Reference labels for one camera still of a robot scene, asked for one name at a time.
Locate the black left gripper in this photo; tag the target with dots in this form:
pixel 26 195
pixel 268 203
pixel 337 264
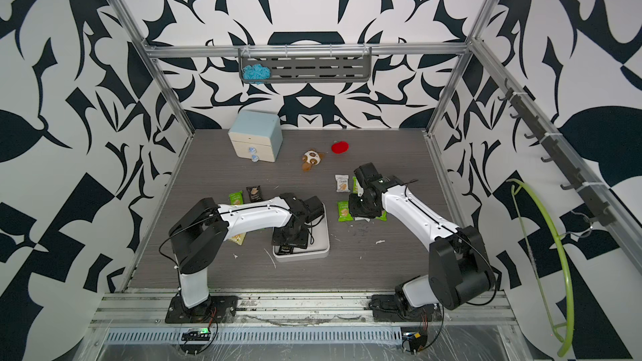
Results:
pixel 303 241

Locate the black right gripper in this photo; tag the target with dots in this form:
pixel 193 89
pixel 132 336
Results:
pixel 354 211

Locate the white storage box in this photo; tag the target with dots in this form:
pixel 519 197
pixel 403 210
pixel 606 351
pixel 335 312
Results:
pixel 318 243

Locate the small green cookie packet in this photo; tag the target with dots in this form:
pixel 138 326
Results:
pixel 382 216

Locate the pale yellow cookie packet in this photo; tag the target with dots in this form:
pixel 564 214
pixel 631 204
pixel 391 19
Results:
pixel 238 239

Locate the black cookie packet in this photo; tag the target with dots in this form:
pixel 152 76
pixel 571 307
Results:
pixel 285 250
pixel 254 194

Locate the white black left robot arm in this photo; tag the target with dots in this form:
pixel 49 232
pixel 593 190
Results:
pixel 198 236

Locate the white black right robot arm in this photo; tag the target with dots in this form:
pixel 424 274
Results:
pixel 458 269

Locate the red plush heart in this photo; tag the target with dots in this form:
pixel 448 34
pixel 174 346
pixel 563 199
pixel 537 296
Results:
pixel 340 147

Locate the brown white plush toy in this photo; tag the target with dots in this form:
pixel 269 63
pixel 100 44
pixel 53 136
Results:
pixel 311 158

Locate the light blue drawer cabinet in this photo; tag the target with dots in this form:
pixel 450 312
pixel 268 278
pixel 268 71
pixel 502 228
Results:
pixel 256 136

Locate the blue crochet item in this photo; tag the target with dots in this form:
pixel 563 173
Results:
pixel 256 74

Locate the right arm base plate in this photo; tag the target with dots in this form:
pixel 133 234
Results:
pixel 394 309

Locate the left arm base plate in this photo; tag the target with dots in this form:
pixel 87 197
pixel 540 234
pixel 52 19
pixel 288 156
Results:
pixel 222 308

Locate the grey wall rack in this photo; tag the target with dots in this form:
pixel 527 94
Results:
pixel 310 64

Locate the black hook rail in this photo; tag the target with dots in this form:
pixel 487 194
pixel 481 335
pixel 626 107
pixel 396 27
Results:
pixel 578 177

